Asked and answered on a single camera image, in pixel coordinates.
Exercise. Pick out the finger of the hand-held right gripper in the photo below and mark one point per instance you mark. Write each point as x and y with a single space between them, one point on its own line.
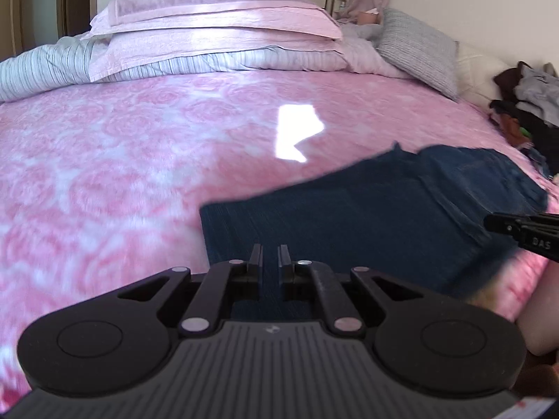
515 226

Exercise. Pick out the pile of mixed clothes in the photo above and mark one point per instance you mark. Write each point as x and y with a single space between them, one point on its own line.
535 96

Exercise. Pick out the grey striped duvet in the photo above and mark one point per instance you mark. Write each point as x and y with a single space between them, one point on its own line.
48 65

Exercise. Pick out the person's leg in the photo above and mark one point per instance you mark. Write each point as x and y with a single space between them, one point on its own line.
541 310

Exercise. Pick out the grey knitted pillow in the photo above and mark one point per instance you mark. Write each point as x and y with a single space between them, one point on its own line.
417 48

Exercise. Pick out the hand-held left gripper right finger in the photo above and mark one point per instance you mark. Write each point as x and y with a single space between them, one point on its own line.
284 270

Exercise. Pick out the dark wooden door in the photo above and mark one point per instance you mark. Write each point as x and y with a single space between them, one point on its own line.
72 0

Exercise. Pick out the white cushion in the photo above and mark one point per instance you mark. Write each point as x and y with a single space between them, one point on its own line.
478 74

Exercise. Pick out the pink folded quilt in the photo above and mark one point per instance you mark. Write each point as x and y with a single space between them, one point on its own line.
209 22

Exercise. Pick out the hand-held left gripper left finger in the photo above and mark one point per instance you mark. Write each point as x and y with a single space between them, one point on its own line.
258 270

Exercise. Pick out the blue denim pants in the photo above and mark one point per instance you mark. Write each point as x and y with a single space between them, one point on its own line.
349 209

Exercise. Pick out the pink rose-pattern blanket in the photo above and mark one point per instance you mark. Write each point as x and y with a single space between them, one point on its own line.
131 148

